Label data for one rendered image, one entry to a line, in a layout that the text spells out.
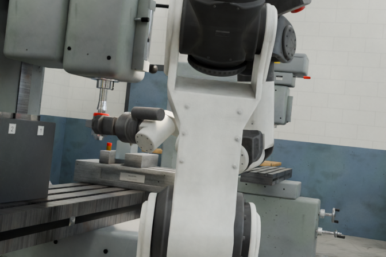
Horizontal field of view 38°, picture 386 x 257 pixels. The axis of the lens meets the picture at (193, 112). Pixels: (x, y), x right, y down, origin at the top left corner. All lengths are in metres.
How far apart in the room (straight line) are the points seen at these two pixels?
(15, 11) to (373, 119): 6.67
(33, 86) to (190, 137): 1.18
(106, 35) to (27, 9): 0.26
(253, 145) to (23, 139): 0.53
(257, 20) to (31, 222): 0.66
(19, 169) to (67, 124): 8.06
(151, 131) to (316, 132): 6.64
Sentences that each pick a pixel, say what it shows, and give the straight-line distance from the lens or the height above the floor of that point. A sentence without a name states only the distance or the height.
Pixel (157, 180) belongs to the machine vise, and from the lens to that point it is 1.76.
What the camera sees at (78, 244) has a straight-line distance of 1.55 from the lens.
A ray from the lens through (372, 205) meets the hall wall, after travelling 8.01.
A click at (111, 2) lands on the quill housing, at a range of 1.62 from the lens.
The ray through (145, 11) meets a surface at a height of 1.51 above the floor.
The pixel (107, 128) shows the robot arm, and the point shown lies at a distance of 1.61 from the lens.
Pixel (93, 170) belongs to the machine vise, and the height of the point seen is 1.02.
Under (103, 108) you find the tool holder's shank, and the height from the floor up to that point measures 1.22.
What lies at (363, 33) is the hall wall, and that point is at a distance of 8.16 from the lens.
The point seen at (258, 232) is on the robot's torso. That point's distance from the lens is 0.95.
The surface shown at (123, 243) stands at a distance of 1.49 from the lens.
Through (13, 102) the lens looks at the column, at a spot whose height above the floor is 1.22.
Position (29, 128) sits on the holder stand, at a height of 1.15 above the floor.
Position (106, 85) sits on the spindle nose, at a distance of 1.68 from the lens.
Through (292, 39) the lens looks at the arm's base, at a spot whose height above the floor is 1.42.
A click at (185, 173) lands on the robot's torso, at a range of 0.92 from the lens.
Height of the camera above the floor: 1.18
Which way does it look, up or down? 2 degrees up
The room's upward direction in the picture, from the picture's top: 6 degrees clockwise
